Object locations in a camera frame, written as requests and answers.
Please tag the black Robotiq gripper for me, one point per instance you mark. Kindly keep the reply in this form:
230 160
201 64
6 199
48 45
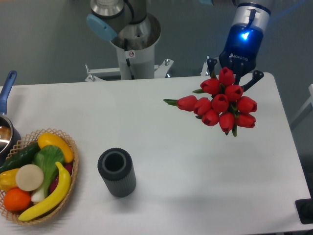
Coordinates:
239 53

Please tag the red tulip bouquet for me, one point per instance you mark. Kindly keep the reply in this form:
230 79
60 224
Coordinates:
228 107

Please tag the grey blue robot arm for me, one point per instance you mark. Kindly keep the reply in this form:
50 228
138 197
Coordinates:
120 13

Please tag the dark grey ribbed vase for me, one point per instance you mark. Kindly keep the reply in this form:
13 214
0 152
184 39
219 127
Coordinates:
116 168

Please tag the black device at edge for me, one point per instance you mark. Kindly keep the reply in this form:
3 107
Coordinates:
305 210

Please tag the dark red vegetable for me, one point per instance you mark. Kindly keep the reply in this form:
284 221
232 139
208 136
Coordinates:
69 168

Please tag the green bok choy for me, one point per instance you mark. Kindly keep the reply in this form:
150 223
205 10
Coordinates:
45 159

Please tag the yellow banana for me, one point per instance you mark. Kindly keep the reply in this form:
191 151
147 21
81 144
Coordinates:
55 198

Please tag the dark green cucumber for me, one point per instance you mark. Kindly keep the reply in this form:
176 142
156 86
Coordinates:
21 158

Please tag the beige round slice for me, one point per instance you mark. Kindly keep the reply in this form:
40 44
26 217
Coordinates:
29 177

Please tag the yellow bell pepper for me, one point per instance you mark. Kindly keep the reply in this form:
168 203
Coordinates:
7 179

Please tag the orange fruit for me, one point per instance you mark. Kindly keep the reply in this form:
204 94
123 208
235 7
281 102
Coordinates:
17 200

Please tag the woven wicker basket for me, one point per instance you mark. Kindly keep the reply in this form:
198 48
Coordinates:
23 143

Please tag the white frame at right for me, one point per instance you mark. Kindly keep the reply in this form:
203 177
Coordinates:
303 111

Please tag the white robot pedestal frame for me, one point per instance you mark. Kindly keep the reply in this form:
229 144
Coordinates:
135 49

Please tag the blue handled saucepan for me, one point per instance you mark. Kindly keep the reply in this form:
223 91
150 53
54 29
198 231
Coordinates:
8 134

